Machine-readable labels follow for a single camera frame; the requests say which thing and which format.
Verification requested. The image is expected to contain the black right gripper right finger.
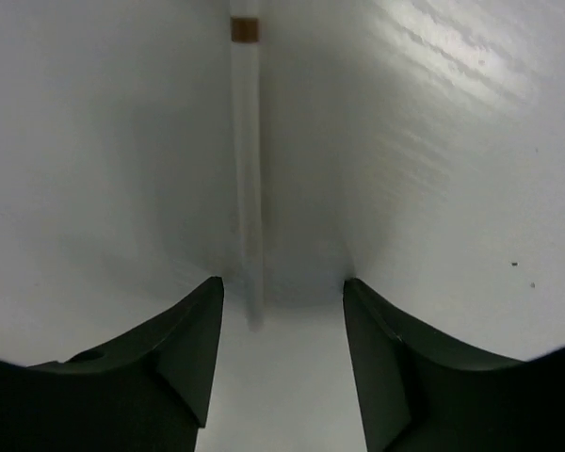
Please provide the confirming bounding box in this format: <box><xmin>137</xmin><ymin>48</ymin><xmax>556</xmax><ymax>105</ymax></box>
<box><xmin>343</xmin><ymin>278</ymin><xmax>565</xmax><ymax>451</ymax></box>

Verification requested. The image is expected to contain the tan makeup pencil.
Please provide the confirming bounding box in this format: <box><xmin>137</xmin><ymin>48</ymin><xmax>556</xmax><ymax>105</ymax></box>
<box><xmin>230</xmin><ymin>1</ymin><xmax>265</xmax><ymax>329</ymax></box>

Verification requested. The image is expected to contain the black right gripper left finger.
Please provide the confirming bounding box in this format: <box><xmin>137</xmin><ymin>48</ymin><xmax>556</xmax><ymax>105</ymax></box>
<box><xmin>0</xmin><ymin>277</ymin><xmax>223</xmax><ymax>451</ymax></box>

